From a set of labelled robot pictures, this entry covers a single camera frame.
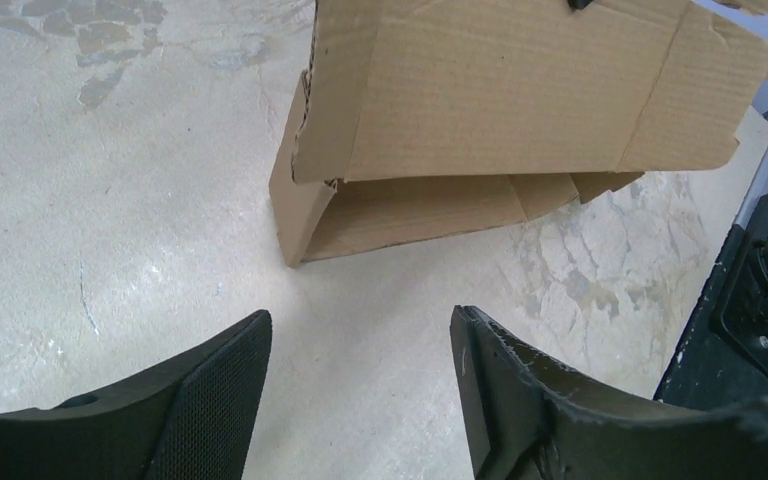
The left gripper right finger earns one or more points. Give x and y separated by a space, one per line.
528 415

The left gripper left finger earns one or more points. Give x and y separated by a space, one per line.
191 416

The brown cardboard box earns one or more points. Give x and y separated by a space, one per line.
417 120

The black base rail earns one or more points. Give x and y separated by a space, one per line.
722 354

